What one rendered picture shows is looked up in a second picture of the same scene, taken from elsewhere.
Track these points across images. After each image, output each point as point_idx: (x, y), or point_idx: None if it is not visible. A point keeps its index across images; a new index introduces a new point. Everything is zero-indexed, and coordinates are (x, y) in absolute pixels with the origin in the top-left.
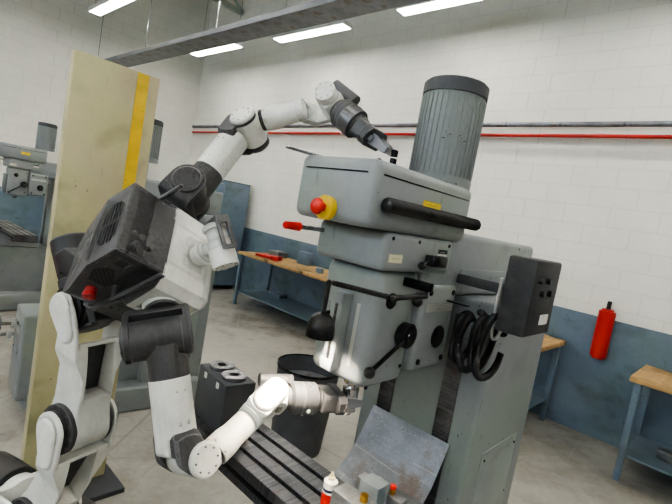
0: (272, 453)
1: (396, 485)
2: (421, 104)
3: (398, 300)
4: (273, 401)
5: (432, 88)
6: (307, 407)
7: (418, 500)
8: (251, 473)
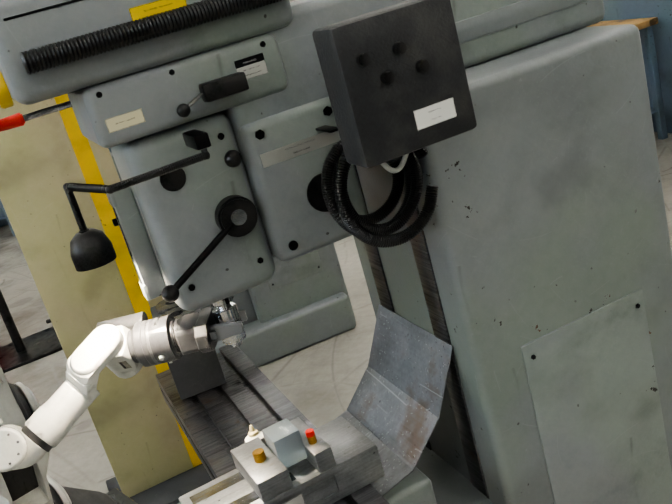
0: (241, 408)
1: (402, 421)
2: None
3: (125, 188)
4: (94, 359)
5: None
6: (155, 353)
7: (422, 438)
8: (196, 441)
